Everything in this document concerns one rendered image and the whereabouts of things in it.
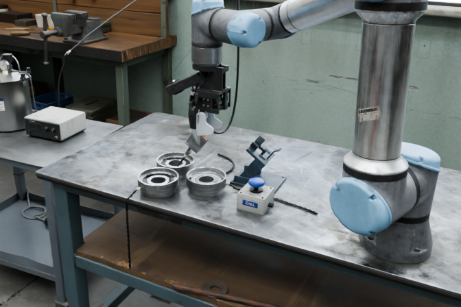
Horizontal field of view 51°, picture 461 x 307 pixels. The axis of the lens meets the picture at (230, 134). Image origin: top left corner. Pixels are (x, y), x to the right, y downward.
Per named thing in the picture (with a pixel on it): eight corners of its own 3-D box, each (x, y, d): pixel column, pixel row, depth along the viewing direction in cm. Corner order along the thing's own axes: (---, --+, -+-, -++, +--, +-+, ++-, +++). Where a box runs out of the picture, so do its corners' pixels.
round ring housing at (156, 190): (167, 177, 134) (167, 164, 132) (186, 193, 126) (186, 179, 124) (131, 186, 128) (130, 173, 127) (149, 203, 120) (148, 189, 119)
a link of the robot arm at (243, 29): (278, 10, 108) (243, 5, 115) (243, 14, 101) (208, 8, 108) (276, 46, 111) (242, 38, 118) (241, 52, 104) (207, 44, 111)
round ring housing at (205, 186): (183, 197, 124) (183, 183, 122) (188, 179, 133) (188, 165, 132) (224, 199, 123) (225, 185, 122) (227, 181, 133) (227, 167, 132)
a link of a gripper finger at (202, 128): (210, 151, 121) (212, 115, 119) (189, 146, 124) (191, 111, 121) (215, 147, 124) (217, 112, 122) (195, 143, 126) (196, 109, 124)
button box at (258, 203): (236, 209, 119) (237, 191, 117) (247, 197, 125) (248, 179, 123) (267, 217, 116) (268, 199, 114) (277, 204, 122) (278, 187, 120)
